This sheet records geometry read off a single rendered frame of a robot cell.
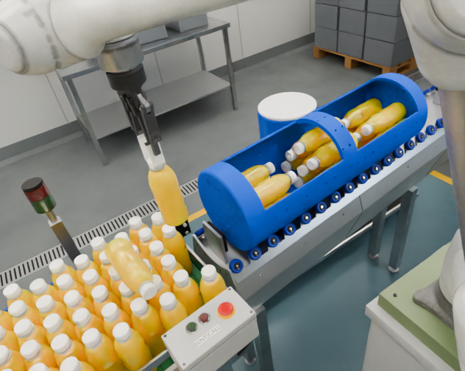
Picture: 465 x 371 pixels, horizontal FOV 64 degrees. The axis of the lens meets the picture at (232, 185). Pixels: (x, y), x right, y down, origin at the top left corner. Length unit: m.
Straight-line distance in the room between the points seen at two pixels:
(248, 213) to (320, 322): 1.24
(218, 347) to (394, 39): 3.92
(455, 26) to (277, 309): 1.97
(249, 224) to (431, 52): 0.74
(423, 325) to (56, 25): 0.92
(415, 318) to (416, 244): 1.63
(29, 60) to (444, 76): 0.51
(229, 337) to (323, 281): 1.47
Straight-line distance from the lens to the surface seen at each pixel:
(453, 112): 0.47
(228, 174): 1.06
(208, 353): 0.89
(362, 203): 1.50
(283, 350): 2.09
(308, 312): 2.20
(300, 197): 1.14
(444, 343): 0.98
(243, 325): 0.90
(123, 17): 0.56
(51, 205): 1.28
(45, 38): 0.60
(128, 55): 0.76
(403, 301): 1.01
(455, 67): 0.41
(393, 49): 4.46
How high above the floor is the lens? 1.86
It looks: 38 degrees down
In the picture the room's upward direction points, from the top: 10 degrees counter-clockwise
